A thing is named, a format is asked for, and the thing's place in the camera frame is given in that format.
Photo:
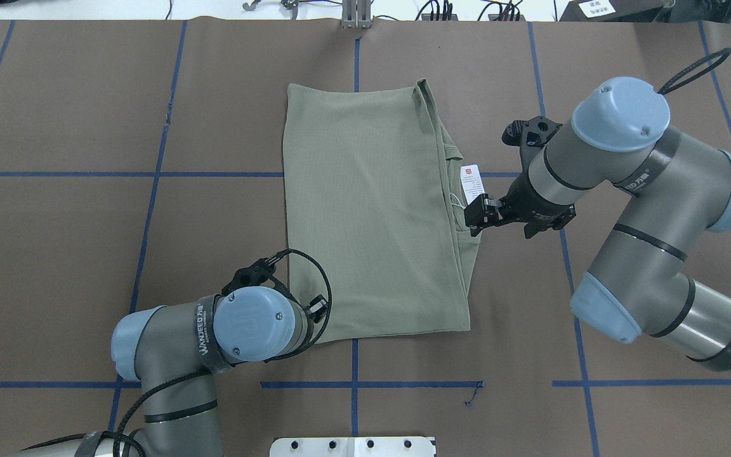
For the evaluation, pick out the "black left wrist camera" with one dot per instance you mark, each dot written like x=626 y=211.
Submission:
x=261 y=271

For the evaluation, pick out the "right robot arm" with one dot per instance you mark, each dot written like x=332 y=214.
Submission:
x=679 y=189

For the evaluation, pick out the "white paper hang tag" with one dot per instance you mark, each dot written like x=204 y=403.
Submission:
x=471 y=184

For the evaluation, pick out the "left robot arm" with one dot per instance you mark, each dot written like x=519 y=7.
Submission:
x=175 y=352

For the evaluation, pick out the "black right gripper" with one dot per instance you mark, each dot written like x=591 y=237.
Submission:
x=527 y=202

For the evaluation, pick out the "grey aluminium frame post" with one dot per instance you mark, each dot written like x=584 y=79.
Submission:
x=356 y=14

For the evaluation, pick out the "olive green long-sleeve shirt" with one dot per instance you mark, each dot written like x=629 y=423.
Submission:
x=373 y=195

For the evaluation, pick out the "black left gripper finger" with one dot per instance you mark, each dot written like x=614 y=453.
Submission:
x=318 y=308

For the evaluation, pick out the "black box with label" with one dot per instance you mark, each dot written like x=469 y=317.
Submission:
x=612 y=11

